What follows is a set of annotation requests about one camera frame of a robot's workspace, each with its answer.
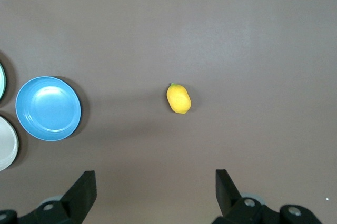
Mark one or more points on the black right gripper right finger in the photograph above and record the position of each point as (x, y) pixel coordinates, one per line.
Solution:
(231, 203)

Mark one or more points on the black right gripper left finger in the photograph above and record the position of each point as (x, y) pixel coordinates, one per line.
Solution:
(79, 197)

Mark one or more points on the yellow lemon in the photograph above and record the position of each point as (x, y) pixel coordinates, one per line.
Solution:
(179, 99)

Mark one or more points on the beige plate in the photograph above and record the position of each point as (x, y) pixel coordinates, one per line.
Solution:
(6, 145)

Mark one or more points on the blue plate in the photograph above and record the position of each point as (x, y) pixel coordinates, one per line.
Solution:
(48, 108)

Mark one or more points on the light green plate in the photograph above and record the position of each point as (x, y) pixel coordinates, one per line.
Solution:
(2, 82)

